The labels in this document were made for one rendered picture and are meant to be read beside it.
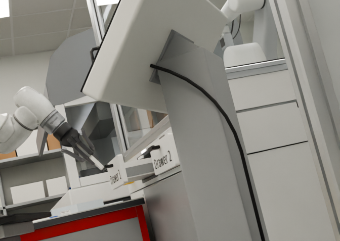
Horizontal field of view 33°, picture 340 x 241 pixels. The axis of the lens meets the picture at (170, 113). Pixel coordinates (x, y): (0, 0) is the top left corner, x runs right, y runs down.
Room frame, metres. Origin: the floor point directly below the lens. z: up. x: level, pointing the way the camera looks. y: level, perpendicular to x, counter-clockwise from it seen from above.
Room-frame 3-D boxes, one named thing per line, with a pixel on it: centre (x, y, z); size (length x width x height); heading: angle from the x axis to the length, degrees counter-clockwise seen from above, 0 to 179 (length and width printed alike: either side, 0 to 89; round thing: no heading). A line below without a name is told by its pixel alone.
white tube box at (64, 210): (2.76, 0.61, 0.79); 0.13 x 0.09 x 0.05; 108
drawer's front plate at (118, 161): (2.26, 0.26, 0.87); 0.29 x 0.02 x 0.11; 17
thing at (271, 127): (2.40, -0.32, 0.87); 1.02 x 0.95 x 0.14; 17
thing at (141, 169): (2.32, 0.06, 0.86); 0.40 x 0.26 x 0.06; 107
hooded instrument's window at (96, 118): (4.03, 0.33, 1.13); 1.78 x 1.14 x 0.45; 17
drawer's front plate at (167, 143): (1.99, 0.06, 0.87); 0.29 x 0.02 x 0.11; 17
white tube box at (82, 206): (2.50, 0.45, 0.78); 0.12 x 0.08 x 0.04; 124
